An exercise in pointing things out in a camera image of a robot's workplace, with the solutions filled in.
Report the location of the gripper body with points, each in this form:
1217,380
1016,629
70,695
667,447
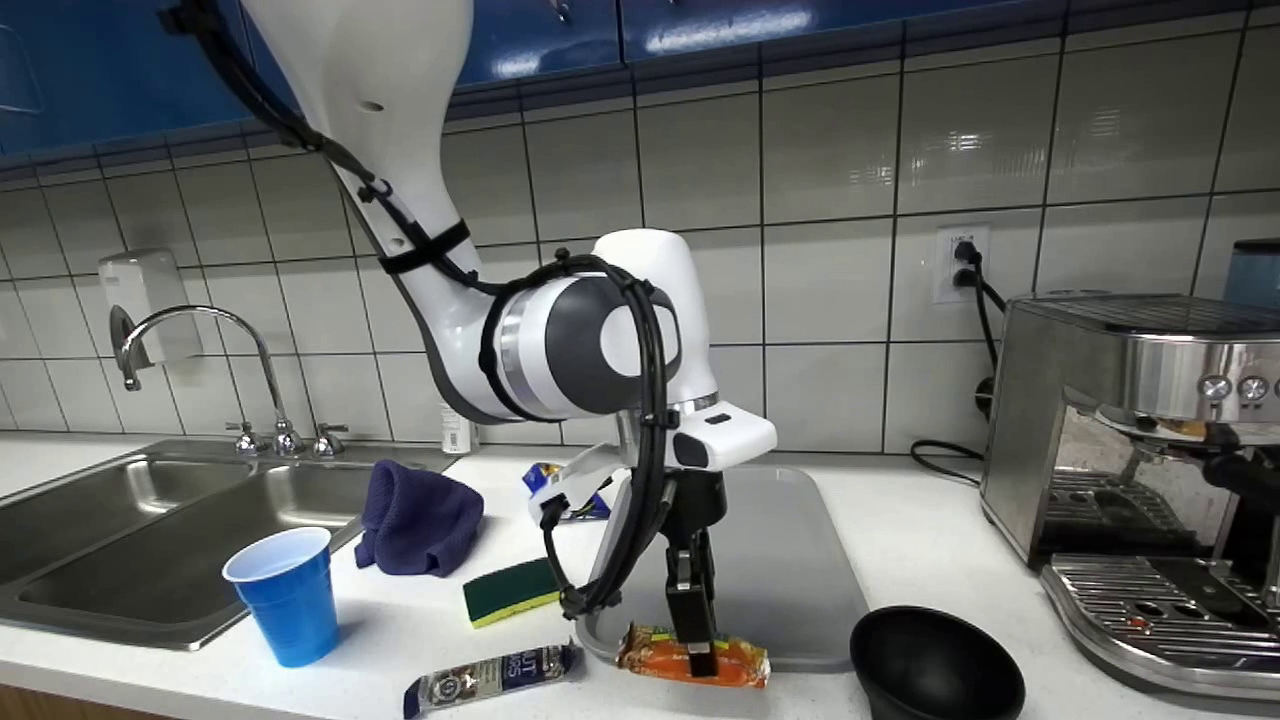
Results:
694,505

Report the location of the orange snack packet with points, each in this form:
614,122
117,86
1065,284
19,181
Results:
655,658

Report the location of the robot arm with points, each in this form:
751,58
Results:
400,100

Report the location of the grey plastic tray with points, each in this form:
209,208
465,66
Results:
790,560

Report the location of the blue and yellow packet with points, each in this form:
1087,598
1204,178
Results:
541,478

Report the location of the green and yellow sponge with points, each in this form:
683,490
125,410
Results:
510,590

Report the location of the small white bottle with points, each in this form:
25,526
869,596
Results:
456,432

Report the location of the dark snack bar packet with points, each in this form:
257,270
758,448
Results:
490,677

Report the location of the purple cloth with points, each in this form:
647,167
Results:
420,520

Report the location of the black bowl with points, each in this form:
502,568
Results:
935,665

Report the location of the steel espresso machine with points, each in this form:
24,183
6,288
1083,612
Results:
1090,400

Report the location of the blue plastic cup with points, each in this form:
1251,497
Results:
292,610

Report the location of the chrome tap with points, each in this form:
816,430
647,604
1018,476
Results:
262,350

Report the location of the espresso machine knob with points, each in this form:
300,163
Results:
1253,387
1216,387

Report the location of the steel double sink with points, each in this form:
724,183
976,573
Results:
150,560

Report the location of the white soap dispenser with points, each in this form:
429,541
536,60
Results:
150,290

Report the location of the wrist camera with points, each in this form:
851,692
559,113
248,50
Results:
578,484

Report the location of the white wall socket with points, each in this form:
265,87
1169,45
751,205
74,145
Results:
948,285

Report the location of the row of blue wall cabinets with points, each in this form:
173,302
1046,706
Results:
800,25

